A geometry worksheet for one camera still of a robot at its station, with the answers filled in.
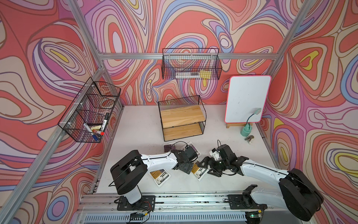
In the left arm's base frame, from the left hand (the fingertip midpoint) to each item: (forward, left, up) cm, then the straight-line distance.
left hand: (184, 165), depth 87 cm
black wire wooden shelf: (+26, +1, +16) cm, 31 cm away
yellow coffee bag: (-7, +15, +1) cm, 16 cm away
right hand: (-5, -11, +2) cm, 13 cm away
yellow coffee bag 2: (-5, -9, +2) cm, 10 cm away
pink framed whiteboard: (+40, -42, +26) cm, 63 cm away
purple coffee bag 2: (+15, -4, +1) cm, 16 cm away
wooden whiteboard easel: (+30, -33, +3) cm, 45 cm away
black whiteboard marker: (+9, +41, +31) cm, 52 cm away
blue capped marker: (+5, +47, +25) cm, 53 cm away
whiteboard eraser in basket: (+9, +46, +27) cm, 55 cm away
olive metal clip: (+19, -46, +1) cm, 50 cm away
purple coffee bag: (+12, +11, +1) cm, 17 cm away
